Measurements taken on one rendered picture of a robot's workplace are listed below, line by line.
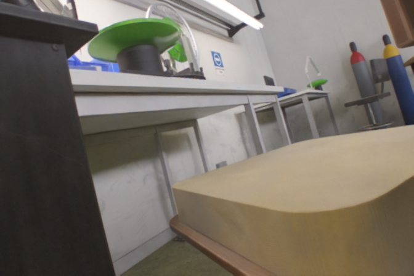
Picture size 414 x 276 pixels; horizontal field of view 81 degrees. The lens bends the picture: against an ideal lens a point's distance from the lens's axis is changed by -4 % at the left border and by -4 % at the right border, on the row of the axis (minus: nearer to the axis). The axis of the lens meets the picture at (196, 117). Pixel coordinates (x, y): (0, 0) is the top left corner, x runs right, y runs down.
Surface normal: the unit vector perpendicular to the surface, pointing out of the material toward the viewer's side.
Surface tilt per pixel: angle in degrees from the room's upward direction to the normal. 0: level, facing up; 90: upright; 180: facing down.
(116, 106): 90
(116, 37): 157
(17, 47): 90
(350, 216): 90
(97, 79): 90
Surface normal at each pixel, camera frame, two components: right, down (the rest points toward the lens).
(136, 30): 0.32, 0.82
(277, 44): -0.57, 0.07
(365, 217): 0.02, -0.10
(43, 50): 0.77, -0.26
